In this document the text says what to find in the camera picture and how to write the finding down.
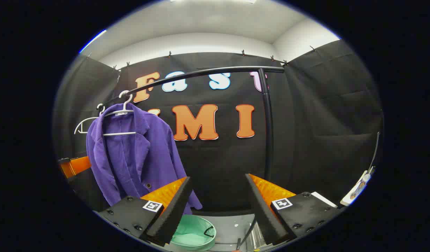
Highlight plain white hanger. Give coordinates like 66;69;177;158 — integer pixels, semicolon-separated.
74;103;107;135

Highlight purple corduroy jacket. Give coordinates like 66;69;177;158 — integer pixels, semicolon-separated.
86;103;203;215

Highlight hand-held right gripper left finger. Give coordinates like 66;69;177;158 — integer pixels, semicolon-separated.
98;177;193;246

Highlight black backdrop cloth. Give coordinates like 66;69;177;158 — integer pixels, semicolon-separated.
53;39;383;214

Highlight white printed board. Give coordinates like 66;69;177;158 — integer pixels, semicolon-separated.
340;167;373;207

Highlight green laundry hamper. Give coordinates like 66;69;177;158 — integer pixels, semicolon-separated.
169;214;217;252

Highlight white hanger with label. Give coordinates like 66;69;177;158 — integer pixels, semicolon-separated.
102;90;136;137

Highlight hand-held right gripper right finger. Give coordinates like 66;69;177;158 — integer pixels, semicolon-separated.
245;173;341;246

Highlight black metal clothes rack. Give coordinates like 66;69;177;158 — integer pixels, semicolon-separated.
99;66;285;182

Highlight small black backdrop clips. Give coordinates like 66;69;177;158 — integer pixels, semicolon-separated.
87;45;317;70

